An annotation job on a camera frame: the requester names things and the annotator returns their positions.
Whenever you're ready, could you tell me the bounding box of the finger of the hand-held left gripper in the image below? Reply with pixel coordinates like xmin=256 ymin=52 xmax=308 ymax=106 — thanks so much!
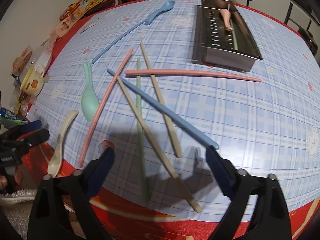
xmin=17 ymin=128 xmax=50 ymax=155
xmin=2 ymin=119 xmax=42 ymax=141

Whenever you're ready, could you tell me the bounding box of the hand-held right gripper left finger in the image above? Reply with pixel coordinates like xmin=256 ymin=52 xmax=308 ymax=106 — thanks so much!
xmin=27 ymin=147 xmax=115 ymax=240

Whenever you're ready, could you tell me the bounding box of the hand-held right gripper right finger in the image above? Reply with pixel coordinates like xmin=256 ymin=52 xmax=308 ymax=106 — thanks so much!
xmin=205 ymin=145 xmax=292 ymax=240

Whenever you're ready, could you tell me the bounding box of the pink chopstick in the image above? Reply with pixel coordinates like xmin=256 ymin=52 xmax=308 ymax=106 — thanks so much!
xmin=124 ymin=69 xmax=262 ymax=82
xmin=77 ymin=49 xmax=134 ymax=168

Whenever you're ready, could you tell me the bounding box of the beige chopstick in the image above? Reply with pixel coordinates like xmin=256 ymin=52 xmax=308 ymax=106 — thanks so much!
xmin=140 ymin=42 xmax=183 ymax=158
xmin=117 ymin=76 xmax=202 ymax=214

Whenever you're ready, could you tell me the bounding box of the blue chopstick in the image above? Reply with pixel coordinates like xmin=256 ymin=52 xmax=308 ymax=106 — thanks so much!
xmin=92 ymin=21 xmax=149 ymax=64
xmin=107 ymin=68 xmax=220 ymax=150

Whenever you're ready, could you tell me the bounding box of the metal utensil tray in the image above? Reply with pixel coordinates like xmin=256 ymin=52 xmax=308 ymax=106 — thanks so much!
xmin=191 ymin=0 xmax=263 ymax=72

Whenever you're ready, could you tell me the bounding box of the blue green packet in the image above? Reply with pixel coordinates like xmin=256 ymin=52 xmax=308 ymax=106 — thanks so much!
xmin=0 ymin=107 xmax=29 ymax=125

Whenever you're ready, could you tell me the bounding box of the beige spoon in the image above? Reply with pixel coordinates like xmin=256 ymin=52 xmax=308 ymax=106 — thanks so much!
xmin=47 ymin=109 xmax=79 ymax=178

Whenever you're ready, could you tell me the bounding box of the yellow printed mug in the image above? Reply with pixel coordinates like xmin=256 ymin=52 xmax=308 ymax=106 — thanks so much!
xmin=19 ymin=64 xmax=46 ymax=97

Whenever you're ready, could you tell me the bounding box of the white fluffy cloth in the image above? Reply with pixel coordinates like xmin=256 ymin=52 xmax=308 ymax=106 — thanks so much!
xmin=0 ymin=189 xmax=38 ymax=240

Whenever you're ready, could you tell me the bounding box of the green chopstick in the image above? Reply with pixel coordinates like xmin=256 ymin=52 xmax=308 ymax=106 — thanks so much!
xmin=136 ymin=58 xmax=150 ymax=202

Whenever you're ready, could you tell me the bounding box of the green spoon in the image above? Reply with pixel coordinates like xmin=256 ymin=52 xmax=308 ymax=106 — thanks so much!
xmin=81 ymin=62 xmax=100 ymax=123

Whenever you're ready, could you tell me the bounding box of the clear snack packet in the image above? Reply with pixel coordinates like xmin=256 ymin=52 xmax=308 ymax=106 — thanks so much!
xmin=12 ymin=46 xmax=33 ymax=73

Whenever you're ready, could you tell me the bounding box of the clear plastic container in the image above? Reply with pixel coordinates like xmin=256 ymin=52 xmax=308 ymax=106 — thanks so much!
xmin=30 ymin=45 xmax=53 ymax=68

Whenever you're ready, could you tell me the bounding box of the pink carton box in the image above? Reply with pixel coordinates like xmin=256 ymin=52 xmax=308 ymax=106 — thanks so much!
xmin=50 ymin=20 xmax=75 ymax=39

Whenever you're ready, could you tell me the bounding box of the white paper tag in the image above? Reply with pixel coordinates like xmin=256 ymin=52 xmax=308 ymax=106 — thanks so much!
xmin=80 ymin=20 xmax=98 ymax=34

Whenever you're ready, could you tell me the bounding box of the orange snack packet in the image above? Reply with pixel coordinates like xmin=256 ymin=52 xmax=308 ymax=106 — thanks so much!
xmin=59 ymin=1 xmax=84 ymax=22

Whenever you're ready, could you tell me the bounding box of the pink spoon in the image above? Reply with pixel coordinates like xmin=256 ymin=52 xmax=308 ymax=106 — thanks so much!
xmin=219 ymin=8 xmax=234 ymax=32

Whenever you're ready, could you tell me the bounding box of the black tabletop appliance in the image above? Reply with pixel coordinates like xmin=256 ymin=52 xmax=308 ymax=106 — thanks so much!
xmin=297 ymin=27 xmax=317 ymax=53

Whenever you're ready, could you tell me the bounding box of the blue spoon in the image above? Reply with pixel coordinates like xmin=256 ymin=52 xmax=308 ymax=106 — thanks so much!
xmin=145 ymin=0 xmax=175 ymax=26

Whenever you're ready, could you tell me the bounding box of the black metal frame stand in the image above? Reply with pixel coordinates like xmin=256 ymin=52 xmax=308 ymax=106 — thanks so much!
xmin=284 ymin=2 xmax=313 ymax=30

